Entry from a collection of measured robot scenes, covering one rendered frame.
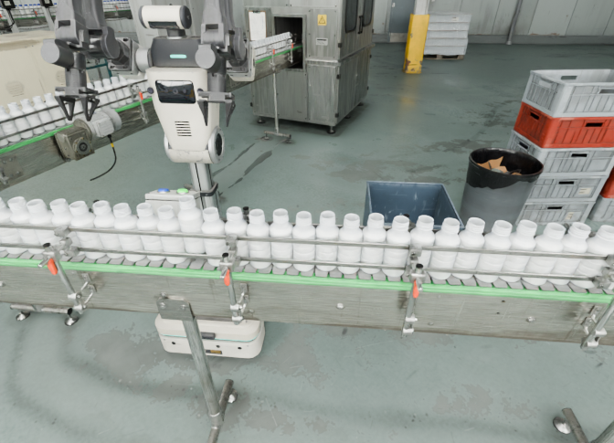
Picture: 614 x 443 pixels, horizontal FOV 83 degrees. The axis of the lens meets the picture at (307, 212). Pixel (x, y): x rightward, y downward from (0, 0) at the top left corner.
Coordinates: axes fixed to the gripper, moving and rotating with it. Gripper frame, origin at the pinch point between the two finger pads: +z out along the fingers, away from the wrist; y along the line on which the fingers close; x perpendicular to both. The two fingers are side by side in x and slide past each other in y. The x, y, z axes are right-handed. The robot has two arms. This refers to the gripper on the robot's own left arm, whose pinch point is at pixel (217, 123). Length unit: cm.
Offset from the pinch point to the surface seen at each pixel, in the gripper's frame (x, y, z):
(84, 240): -21.4, -30.6, 33.3
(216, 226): -27.0, 5.6, 26.8
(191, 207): -27.0, -0.5, 22.1
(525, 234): -36, 80, 24
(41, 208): -21, -41, 25
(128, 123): 121, -82, -3
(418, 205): 32, 79, 28
